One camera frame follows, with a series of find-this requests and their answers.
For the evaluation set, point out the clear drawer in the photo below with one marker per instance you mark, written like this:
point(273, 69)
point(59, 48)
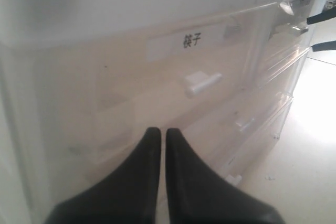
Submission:
point(218, 97)
point(288, 38)
point(236, 171)
point(66, 75)

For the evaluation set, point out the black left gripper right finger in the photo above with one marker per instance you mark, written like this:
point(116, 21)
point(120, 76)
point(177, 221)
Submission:
point(196, 194)

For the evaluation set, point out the white plastic drawer cabinet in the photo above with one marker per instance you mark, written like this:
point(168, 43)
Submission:
point(38, 174)

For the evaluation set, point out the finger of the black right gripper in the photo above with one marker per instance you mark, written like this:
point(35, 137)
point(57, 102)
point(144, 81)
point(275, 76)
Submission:
point(323, 16)
point(324, 46)

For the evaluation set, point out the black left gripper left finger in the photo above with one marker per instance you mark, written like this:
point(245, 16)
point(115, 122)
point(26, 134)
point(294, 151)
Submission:
point(127, 195)

